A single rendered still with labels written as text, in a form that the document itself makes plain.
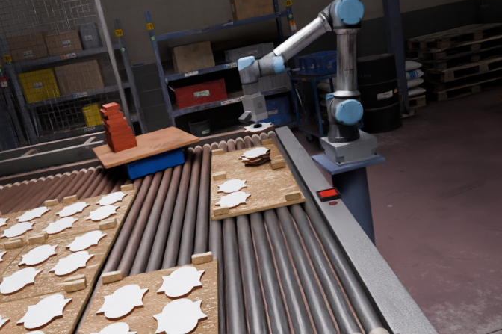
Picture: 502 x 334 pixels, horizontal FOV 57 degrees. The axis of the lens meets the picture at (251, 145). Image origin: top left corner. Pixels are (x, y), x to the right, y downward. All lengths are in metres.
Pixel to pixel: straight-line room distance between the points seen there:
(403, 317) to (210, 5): 5.91
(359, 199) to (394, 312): 1.20
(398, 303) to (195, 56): 5.20
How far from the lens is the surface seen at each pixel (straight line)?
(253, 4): 6.11
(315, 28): 2.10
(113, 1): 6.65
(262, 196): 1.77
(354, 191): 2.25
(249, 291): 1.25
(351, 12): 1.97
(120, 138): 2.57
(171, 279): 1.34
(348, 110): 2.01
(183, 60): 6.03
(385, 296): 1.18
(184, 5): 6.64
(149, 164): 2.44
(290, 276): 1.28
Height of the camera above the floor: 1.59
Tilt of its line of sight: 15 degrees down
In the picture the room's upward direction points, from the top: 11 degrees counter-clockwise
